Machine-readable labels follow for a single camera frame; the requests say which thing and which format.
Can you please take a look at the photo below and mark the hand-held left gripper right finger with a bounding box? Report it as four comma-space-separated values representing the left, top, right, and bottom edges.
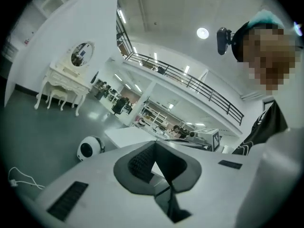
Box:
155, 141, 262, 228

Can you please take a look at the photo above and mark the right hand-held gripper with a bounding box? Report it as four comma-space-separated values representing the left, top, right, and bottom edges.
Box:
186, 128, 220, 152

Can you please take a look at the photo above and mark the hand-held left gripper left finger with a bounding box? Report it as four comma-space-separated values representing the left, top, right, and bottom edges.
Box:
34, 140, 175, 228

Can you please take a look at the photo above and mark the black mezzanine railing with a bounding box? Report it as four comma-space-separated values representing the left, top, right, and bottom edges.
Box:
115, 8, 245, 126

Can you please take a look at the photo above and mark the white shelf unit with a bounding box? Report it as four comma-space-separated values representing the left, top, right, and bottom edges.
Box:
133, 96, 199, 139

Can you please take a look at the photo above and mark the black office chair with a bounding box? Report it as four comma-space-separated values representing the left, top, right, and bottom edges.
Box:
111, 97, 126, 115

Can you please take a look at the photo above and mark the person's head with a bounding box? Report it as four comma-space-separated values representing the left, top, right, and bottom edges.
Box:
232, 22, 302, 96

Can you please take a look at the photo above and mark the round ceiling light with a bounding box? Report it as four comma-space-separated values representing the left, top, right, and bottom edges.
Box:
196, 27, 210, 39

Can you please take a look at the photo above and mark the cream stool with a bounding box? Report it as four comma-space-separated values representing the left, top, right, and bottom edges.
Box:
46, 88, 69, 112

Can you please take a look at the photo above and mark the cream dressing table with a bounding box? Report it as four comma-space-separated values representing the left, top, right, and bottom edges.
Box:
34, 41, 96, 117

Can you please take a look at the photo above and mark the teal head cap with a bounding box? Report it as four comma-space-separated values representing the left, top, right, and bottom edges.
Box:
248, 9, 285, 30

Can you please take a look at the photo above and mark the white cable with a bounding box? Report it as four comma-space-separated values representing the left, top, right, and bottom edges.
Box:
8, 167, 46, 190

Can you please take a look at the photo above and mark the black head-mounted camera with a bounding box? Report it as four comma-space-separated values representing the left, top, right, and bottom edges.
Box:
216, 27, 232, 56

